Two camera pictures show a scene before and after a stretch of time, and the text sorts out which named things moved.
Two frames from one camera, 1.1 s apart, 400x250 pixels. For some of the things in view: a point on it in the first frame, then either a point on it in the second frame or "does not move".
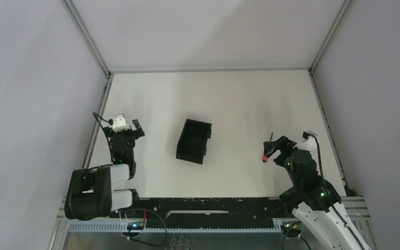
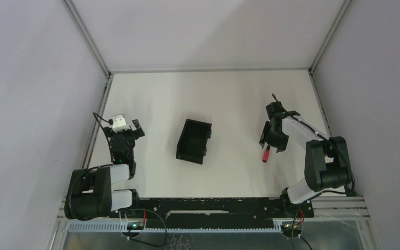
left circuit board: [135, 226] does not move
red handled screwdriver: [265, 158] does not move
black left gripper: [124, 135] does not move
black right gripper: [270, 147] to [281, 144]
